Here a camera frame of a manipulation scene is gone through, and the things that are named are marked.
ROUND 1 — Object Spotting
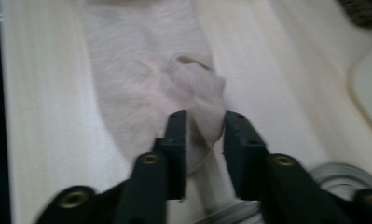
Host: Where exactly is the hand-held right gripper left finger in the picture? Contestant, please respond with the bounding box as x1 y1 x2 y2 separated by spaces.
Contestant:
152 110 187 200

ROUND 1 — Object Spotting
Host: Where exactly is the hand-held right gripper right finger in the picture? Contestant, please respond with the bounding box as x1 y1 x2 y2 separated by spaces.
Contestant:
223 110 270 200

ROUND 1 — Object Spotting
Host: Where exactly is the pale pink sock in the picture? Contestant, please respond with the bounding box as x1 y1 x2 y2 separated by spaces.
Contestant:
80 0 227 175

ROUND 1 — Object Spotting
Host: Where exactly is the brown wicker basket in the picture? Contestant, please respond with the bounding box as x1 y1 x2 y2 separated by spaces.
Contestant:
338 0 372 30

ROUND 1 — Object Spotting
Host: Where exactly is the clear plastic lid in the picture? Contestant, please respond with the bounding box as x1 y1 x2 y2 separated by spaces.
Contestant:
191 148 372 224

